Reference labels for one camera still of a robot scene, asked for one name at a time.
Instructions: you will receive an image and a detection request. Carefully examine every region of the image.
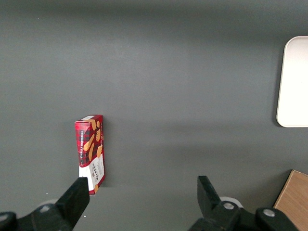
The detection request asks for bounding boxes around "red tartan shortbread box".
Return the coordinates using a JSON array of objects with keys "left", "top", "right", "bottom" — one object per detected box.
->
[{"left": 74, "top": 114, "right": 106, "bottom": 196}]

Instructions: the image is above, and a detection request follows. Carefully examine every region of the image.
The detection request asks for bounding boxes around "brown wooden board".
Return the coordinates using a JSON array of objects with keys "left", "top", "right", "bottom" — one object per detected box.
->
[{"left": 272, "top": 169, "right": 308, "bottom": 231}]

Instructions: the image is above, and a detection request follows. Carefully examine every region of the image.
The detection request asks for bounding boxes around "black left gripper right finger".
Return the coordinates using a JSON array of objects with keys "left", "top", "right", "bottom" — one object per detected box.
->
[{"left": 187, "top": 175, "right": 299, "bottom": 231}]

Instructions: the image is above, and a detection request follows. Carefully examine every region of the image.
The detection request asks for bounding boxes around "cream rectangular tray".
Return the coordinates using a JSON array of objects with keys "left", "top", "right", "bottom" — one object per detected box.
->
[{"left": 276, "top": 36, "right": 308, "bottom": 128}]

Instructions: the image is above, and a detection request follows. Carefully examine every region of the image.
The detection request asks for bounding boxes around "dark grey table cover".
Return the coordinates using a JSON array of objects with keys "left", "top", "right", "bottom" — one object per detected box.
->
[{"left": 0, "top": 0, "right": 308, "bottom": 231}]

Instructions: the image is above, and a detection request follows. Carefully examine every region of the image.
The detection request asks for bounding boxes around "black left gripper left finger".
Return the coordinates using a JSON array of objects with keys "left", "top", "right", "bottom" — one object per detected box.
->
[{"left": 0, "top": 177, "right": 90, "bottom": 231}]

